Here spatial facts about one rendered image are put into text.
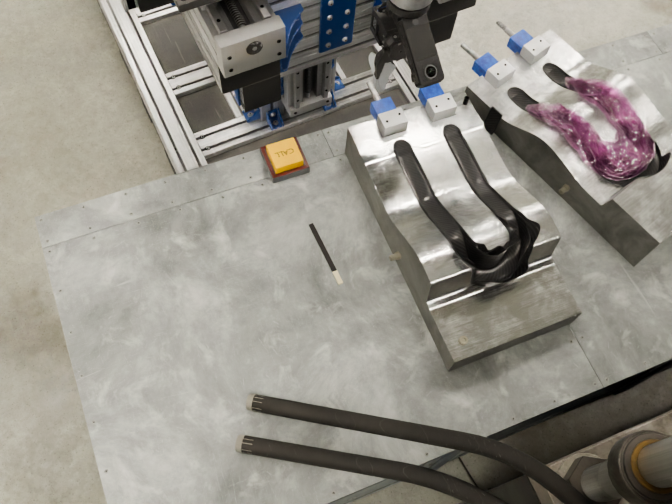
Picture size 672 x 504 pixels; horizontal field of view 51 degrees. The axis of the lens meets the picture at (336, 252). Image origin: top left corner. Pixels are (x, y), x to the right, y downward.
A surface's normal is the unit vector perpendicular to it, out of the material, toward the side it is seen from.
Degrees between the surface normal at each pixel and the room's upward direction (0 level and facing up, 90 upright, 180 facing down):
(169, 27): 0
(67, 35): 0
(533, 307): 0
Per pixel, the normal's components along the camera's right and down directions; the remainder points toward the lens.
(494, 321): 0.05, -0.42
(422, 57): 0.26, 0.10
